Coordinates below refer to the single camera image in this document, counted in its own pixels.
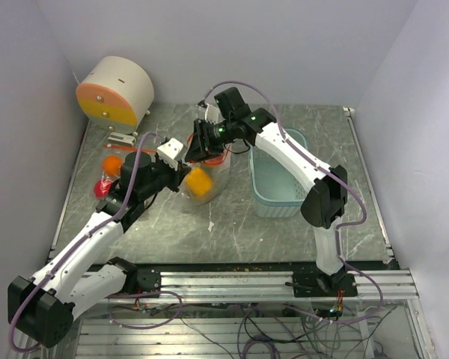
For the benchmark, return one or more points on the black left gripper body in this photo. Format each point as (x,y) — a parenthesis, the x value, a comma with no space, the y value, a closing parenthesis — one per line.
(162,175)

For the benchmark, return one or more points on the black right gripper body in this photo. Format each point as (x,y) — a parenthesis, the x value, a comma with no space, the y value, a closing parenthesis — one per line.
(223,134)

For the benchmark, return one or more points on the small yellow toy fruit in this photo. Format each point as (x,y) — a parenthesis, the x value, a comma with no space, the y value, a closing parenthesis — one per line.
(198,182)

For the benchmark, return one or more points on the toy orange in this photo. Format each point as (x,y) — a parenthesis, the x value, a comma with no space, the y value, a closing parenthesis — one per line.
(111,165)

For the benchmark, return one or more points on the red toy apple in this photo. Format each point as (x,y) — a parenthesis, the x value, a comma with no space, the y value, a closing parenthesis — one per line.
(102,188)

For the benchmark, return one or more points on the clear orange zip top bag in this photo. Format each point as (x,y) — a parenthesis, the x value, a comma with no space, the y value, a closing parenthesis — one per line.
(108,150)

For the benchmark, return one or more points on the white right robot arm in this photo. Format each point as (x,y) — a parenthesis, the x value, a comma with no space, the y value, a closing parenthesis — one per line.
(231,119)

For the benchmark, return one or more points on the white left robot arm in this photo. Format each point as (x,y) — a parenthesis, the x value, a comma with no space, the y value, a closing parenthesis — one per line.
(45,306)

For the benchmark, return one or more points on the light blue plastic basket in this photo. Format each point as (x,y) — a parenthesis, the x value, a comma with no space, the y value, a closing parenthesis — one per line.
(277,172)

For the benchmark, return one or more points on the white cylindrical drawer box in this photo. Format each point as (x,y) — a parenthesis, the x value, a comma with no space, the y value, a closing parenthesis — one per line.
(116,95)

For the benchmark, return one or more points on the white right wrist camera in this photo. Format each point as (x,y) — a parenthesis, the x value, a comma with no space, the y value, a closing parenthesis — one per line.
(208,113)

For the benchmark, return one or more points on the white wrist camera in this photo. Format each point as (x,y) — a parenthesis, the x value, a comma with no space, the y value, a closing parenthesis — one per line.
(171,152)
(208,113)

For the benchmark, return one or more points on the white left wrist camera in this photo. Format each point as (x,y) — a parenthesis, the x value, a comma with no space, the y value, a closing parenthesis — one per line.
(171,152)

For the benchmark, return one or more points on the small white metal bracket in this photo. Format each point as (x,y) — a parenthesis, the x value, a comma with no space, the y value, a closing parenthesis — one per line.
(118,138)

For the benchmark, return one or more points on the white corner bracket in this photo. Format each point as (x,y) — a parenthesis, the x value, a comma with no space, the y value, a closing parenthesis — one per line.
(350,112)

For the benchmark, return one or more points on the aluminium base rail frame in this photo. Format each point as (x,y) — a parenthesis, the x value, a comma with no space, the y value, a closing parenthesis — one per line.
(232,286)

